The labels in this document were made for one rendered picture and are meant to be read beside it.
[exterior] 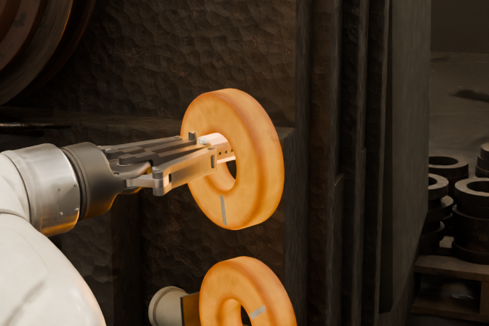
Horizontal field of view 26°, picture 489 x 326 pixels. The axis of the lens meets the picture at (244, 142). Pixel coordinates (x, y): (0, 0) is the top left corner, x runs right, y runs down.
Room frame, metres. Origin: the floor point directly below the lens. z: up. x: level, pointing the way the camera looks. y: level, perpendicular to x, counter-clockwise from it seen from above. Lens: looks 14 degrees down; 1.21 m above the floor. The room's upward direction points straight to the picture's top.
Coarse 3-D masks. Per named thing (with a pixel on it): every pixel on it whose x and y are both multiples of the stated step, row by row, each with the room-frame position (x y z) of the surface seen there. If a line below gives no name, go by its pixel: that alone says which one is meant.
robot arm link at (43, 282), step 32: (0, 224) 0.84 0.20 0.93; (0, 256) 0.77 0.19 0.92; (32, 256) 0.79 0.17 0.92; (64, 256) 0.83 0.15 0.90; (0, 288) 0.75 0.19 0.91; (32, 288) 0.76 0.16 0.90; (64, 288) 0.77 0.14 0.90; (0, 320) 0.74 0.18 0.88; (32, 320) 0.74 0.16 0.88; (64, 320) 0.75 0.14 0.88; (96, 320) 0.77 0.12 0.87
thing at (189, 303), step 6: (192, 294) 1.19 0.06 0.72; (198, 294) 1.19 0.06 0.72; (180, 300) 1.18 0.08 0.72; (186, 300) 1.18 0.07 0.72; (192, 300) 1.19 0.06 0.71; (198, 300) 1.19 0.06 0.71; (180, 306) 1.18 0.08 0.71; (186, 306) 1.18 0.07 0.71; (192, 306) 1.18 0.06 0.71; (198, 306) 1.19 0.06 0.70; (186, 312) 1.18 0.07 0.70; (192, 312) 1.18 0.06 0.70; (198, 312) 1.19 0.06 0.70; (186, 318) 1.18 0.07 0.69; (192, 318) 1.18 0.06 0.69; (198, 318) 1.19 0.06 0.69; (186, 324) 1.18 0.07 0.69; (192, 324) 1.18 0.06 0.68; (198, 324) 1.19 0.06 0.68
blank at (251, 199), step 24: (216, 96) 1.11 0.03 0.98; (240, 96) 1.11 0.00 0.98; (192, 120) 1.15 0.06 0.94; (216, 120) 1.11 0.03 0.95; (240, 120) 1.08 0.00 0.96; (264, 120) 1.08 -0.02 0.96; (240, 144) 1.08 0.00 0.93; (264, 144) 1.06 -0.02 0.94; (240, 168) 1.08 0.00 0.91; (264, 168) 1.06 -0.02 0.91; (192, 192) 1.16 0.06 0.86; (216, 192) 1.12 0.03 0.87; (240, 192) 1.08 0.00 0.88; (264, 192) 1.06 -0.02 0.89; (216, 216) 1.12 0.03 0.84; (240, 216) 1.08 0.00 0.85; (264, 216) 1.08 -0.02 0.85
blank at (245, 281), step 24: (216, 264) 1.16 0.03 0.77; (240, 264) 1.13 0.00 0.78; (264, 264) 1.13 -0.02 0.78; (216, 288) 1.16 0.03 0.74; (240, 288) 1.12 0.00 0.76; (264, 288) 1.09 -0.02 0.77; (216, 312) 1.16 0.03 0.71; (240, 312) 1.17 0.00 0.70; (264, 312) 1.08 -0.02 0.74; (288, 312) 1.09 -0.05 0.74
